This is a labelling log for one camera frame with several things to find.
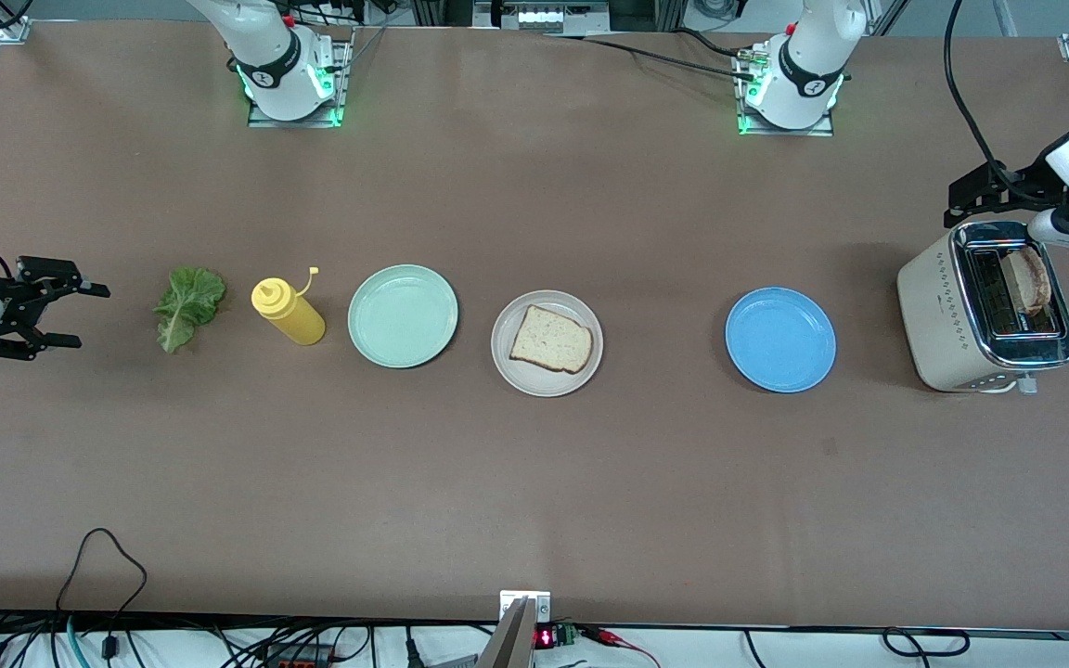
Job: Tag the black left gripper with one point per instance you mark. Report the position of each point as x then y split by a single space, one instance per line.
1024 182

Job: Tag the brown bread slice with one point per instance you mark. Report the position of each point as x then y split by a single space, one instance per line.
548 340
1028 278

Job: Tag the green lettuce leaf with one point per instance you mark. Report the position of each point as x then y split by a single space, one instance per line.
186 301

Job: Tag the yellow mustard squeeze bottle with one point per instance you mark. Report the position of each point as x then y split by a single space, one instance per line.
291 317

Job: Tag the blue plate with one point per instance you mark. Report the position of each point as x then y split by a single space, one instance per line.
780 340

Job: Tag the light green plate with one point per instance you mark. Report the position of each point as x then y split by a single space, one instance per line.
403 316

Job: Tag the beige plate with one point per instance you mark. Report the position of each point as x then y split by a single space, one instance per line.
516 371

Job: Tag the beige chrome toaster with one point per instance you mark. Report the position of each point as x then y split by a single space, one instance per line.
938 315

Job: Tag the silver power strip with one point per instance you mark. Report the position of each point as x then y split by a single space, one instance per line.
544 17

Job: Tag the black power plug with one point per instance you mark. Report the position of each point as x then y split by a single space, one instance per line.
412 654

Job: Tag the red clip lead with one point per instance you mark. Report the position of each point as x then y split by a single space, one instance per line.
609 635

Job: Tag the red display electronics module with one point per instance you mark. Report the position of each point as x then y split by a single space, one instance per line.
546 638

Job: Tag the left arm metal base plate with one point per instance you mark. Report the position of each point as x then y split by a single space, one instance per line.
790 132

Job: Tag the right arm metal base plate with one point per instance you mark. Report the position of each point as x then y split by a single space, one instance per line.
298 122

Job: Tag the grey camera mount bar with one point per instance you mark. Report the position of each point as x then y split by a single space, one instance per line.
508 645

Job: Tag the silver camera mount bracket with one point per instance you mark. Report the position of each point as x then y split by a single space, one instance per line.
539 605

